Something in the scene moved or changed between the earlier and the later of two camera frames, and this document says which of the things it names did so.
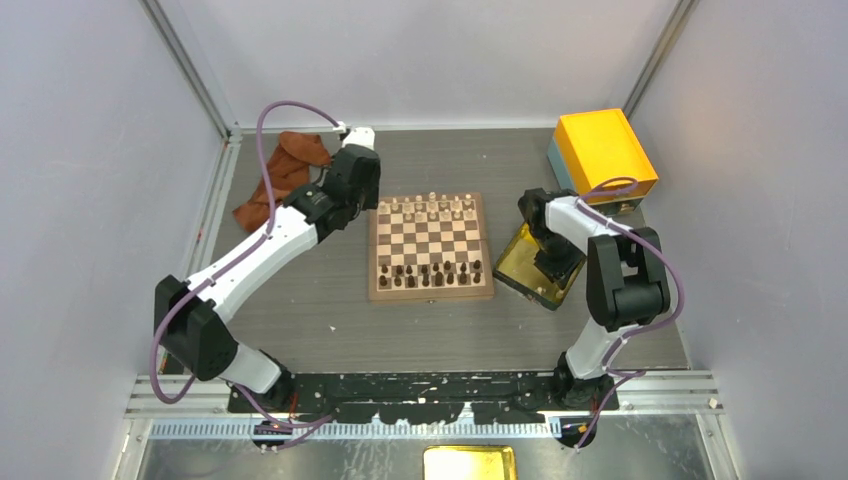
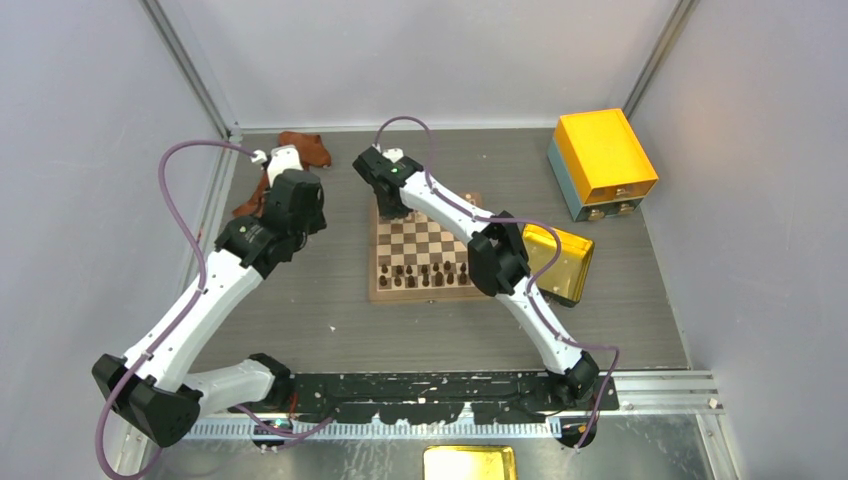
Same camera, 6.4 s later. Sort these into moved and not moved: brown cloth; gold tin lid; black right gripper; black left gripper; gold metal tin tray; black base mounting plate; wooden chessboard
Moved: black left gripper; black right gripper; gold metal tin tray
Not moved: gold tin lid; black base mounting plate; brown cloth; wooden chessboard
